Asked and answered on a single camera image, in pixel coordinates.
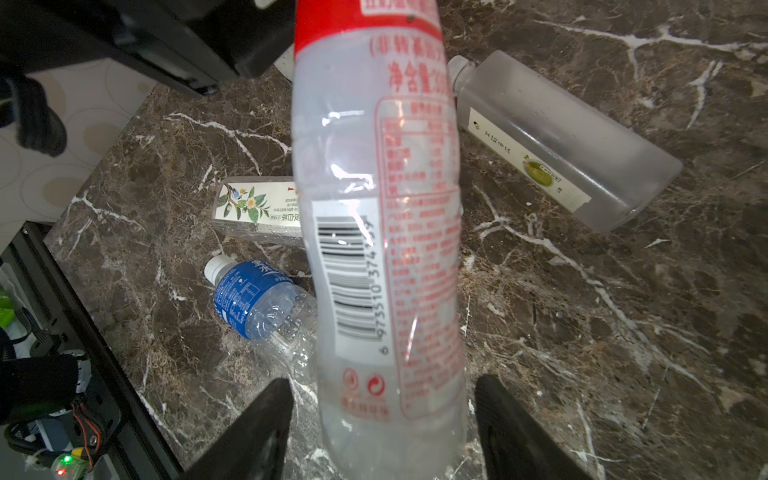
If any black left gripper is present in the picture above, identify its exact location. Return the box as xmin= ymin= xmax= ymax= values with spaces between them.
xmin=1 ymin=0 xmax=296 ymax=96

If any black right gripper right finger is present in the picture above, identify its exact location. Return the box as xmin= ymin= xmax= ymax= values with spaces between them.
xmin=474 ymin=375 xmax=589 ymax=480

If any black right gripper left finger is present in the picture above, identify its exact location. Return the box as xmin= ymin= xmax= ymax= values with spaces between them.
xmin=181 ymin=378 xmax=294 ymax=480

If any white bottle red cap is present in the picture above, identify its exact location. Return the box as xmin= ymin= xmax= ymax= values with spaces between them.
xmin=291 ymin=1 xmax=466 ymax=479

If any frosted clear long bottle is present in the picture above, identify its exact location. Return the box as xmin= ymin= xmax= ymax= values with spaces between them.
xmin=448 ymin=51 xmax=683 ymax=233

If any clear bottle blue label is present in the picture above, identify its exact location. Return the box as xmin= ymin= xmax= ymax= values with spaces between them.
xmin=204 ymin=255 xmax=317 ymax=385

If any white bottle green leaf label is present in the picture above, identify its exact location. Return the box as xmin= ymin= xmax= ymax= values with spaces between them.
xmin=211 ymin=176 xmax=303 ymax=247

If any green snack packet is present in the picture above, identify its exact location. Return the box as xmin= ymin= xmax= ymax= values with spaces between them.
xmin=0 ymin=290 xmax=15 ymax=329

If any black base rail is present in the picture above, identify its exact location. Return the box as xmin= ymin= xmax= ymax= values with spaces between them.
xmin=1 ymin=222 xmax=183 ymax=479

